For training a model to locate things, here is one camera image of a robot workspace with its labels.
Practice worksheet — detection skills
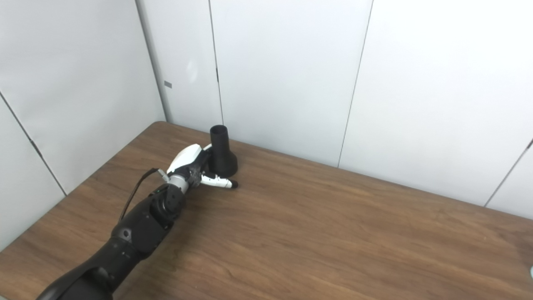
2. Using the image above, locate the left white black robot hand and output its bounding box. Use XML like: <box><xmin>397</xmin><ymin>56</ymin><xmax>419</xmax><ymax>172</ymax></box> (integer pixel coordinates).
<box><xmin>167</xmin><ymin>143</ymin><xmax>239</xmax><ymax>190</ymax></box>

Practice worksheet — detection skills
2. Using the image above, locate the black funnel-shaped nozzle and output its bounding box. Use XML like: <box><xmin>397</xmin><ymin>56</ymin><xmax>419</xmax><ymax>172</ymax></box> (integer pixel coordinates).
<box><xmin>209</xmin><ymin>125</ymin><xmax>239</xmax><ymax>177</ymax></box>

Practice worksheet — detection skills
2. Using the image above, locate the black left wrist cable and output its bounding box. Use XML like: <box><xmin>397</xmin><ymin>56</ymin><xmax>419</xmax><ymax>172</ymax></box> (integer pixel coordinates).
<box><xmin>119</xmin><ymin>168</ymin><xmax>168</xmax><ymax>221</ymax></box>

